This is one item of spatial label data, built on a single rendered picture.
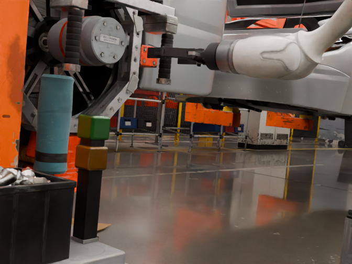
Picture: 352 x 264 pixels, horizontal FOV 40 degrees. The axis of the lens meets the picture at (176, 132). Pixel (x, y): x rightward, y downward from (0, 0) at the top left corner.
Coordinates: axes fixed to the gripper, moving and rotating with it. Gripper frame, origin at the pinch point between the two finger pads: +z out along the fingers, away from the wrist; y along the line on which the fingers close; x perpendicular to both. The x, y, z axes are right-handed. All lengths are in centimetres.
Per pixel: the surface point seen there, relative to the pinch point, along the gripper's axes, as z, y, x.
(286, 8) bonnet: 137, 321, 90
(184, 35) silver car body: 31, 44, 14
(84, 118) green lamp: -34, -57, -18
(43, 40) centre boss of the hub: 36.3, -18.0, 2.3
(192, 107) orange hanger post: 259, 344, -14
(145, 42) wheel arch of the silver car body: 31.4, 22.6, 8.1
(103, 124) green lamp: -37, -55, -19
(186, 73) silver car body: 31, 48, -1
